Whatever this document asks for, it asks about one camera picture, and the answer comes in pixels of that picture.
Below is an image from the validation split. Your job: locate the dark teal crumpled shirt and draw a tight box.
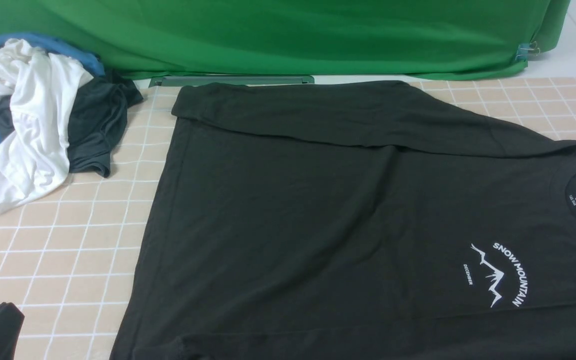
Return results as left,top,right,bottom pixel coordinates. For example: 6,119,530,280
0,68,144,178

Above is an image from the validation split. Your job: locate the beige checkered tablecloth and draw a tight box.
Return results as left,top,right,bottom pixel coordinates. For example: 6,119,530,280
0,77,576,360

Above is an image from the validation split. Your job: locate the dark gray long-sleeve shirt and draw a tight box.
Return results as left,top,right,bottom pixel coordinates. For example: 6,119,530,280
110,80,576,360

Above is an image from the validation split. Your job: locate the white crumpled shirt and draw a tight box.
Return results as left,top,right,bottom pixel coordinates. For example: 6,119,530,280
0,39,93,215

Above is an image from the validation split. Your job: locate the blue binder clip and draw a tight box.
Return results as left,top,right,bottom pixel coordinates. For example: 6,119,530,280
514,41,541,62

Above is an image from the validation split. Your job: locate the gray metal bar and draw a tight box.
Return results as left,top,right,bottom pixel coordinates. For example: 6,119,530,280
149,74,315,88

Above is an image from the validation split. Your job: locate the blue crumpled garment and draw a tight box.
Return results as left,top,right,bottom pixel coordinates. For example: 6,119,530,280
0,32,106,142

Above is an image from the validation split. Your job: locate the green backdrop cloth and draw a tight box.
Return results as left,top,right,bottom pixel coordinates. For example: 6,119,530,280
0,0,570,81

